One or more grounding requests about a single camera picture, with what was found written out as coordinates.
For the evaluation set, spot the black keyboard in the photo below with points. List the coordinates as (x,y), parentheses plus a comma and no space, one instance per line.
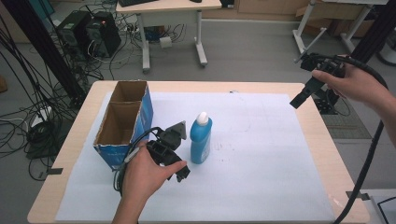
(137,2)

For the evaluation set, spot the small white box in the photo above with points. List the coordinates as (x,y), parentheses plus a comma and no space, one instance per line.
(165,42)

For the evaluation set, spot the black stand base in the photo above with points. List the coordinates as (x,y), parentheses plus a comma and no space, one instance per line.
(327,103)

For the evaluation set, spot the blue cardboard box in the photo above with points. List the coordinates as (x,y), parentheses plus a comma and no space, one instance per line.
(144,109)

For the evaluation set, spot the person's left hand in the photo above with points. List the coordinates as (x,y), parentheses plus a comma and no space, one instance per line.
(146,177)

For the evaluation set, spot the grey floor mat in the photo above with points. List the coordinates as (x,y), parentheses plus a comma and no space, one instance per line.
(345,124)

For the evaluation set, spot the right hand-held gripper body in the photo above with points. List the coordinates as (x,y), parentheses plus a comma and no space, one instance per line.
(323,64)

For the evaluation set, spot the black computer tower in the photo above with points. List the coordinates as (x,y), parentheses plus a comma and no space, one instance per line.
(72,31)
(104,34)

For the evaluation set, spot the blue bottle with white cap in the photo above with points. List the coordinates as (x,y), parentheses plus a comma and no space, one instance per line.
(200,143)

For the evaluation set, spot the person's right hand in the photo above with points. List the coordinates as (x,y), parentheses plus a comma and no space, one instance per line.
(355,84)

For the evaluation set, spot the white foam mat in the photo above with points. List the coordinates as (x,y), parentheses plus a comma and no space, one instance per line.
(249,155)

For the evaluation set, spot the black tape strip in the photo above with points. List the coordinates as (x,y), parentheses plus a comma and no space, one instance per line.
(358,195)
(54,170)

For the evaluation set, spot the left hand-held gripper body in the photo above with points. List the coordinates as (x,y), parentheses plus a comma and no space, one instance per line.
(166,146)

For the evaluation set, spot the black metal stand post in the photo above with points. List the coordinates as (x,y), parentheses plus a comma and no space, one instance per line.
(46,49)
(376,31)

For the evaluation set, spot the white power strip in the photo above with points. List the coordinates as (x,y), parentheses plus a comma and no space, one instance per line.
(42,114)

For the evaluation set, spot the white table frame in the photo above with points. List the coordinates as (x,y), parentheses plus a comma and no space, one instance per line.
(303,28)

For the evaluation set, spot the white desk with wooden top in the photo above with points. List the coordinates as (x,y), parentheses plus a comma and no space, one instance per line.
(171,6)

